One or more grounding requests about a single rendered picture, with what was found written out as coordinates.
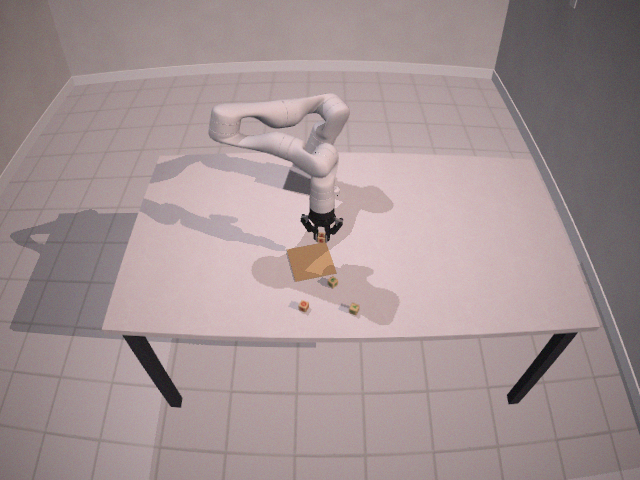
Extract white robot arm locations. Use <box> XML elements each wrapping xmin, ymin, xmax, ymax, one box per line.
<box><xmin>209</xmin><ymin>93</ymin><xmax>350</xmax><ymax>214</ymax></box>

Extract brown square mat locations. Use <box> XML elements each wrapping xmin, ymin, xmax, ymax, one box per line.
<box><xmin>287</xmin><ymin>243</ymin><xmax>337</xmax><ymax>282</ymax></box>

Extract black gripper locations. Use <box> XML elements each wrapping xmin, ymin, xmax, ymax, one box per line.
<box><xmin>300</xmin><ymin>208</ymin><xmax>343</xmax><ymax>243</ymax></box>

